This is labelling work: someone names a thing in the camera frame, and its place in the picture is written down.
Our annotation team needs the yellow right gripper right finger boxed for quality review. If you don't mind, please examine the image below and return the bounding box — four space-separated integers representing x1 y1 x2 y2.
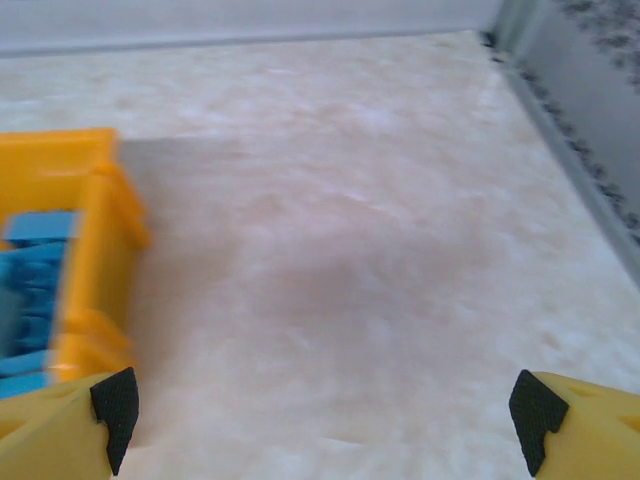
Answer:
508 369 640 480

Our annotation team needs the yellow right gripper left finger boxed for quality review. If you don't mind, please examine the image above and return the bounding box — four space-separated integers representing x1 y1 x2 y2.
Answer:
0 367 139 480

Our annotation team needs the blue lego brick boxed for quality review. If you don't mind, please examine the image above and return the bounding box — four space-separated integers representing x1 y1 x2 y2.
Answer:
0 349 56 401
4 212 81 242
0 239 69 351

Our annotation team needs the orange plastic bin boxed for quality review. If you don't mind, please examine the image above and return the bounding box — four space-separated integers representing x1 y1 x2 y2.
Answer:
0 128 153 389

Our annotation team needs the aluminium side frame rail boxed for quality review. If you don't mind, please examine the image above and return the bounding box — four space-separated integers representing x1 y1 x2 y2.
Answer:
499 59 640 282

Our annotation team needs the aluminium frame post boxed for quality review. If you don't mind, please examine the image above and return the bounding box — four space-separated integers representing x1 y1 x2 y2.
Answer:
487 0 556 64

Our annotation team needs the aluminium rear frame rail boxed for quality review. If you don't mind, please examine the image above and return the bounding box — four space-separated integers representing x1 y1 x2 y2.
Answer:
0 24 494 60

